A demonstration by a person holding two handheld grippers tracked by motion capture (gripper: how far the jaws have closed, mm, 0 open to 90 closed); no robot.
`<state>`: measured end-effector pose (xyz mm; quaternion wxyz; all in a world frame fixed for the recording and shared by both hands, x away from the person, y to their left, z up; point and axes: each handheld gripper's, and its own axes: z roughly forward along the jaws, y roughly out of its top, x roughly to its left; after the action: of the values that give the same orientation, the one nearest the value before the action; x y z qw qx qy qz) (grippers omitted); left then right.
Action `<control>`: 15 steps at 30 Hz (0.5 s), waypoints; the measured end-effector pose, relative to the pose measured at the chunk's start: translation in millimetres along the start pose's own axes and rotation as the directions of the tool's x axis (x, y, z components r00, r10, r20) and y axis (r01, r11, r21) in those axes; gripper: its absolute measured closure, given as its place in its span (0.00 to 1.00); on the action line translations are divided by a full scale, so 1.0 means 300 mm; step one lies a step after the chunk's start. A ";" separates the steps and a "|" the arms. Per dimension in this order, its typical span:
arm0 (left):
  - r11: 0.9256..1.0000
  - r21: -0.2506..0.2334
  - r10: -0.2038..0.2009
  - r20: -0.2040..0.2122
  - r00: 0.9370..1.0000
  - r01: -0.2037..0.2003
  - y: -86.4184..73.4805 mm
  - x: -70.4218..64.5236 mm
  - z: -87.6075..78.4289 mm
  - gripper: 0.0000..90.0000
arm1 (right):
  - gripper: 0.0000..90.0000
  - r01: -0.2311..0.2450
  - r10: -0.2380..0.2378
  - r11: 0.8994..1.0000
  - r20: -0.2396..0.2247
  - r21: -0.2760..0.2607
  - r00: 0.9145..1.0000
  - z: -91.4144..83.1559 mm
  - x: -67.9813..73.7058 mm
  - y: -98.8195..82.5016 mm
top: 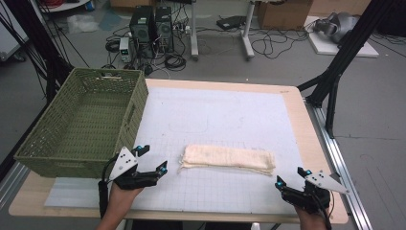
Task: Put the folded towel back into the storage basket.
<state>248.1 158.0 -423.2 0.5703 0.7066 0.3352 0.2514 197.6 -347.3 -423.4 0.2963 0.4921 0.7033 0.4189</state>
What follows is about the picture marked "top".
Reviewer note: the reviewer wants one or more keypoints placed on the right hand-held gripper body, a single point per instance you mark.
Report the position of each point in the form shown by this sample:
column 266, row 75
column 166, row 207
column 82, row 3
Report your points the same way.
column 312, row 193

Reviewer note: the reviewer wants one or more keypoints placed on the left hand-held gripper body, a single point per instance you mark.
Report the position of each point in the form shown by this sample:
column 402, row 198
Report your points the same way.
column 127, row 179

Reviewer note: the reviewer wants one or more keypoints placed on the cream towel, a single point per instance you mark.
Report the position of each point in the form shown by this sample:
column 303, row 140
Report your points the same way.
column 223, row 157

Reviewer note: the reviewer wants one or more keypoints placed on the green woven plastic basket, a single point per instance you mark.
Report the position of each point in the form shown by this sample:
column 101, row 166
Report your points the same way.
column 79, row 127

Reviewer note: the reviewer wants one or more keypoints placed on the person's left hand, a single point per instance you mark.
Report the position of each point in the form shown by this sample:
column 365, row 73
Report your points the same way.
column 123, row 196

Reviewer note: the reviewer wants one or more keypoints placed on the person's right hand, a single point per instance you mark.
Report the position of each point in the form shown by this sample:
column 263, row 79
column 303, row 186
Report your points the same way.
column 311, row 220

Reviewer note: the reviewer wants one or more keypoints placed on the white grid mat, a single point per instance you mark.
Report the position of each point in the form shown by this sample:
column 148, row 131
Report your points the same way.
column 223, row 115

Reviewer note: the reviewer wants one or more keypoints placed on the white power supply unit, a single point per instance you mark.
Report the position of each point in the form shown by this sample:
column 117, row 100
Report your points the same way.
column 125, row 49

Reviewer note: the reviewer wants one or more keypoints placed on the large black computer tower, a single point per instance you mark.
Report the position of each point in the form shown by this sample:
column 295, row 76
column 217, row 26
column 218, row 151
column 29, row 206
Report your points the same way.
column 142, row 30

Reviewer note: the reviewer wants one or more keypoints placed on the slim black computer tower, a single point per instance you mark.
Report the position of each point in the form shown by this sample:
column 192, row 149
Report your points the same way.
column 164, row 28

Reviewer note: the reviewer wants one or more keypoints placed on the white floor board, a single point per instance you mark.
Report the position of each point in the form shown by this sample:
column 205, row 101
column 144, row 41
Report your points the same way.
column 325, row 48

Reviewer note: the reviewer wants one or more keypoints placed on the white power strip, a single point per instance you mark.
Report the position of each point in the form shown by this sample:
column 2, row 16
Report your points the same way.
column 182, row 28

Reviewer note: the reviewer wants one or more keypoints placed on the white desk leg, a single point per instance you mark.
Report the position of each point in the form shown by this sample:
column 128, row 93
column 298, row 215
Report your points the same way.
column 247, row 35
column 193, row 32

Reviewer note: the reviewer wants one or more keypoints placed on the black metal stand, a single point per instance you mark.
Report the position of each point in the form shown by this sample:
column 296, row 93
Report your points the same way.
column 35, row 38
column 351, row 44

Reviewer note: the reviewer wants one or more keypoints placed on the clear plastic bag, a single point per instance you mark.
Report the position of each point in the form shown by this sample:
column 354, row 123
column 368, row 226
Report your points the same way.
column 82, row 23

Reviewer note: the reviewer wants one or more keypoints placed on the grey helmet-shaped device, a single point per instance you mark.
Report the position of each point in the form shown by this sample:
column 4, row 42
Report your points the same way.
column 338, row 25

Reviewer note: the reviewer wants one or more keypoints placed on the flat black device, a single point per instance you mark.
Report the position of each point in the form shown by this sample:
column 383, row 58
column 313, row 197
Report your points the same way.
column 230, row 22

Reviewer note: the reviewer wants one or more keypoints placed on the large brown cardboard box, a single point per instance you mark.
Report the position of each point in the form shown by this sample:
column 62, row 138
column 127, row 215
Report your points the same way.
column 284, row 14

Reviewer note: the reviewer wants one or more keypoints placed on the aluminium rail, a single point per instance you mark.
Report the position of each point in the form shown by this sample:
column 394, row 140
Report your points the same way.
column 11, row 183
column 343, row 172

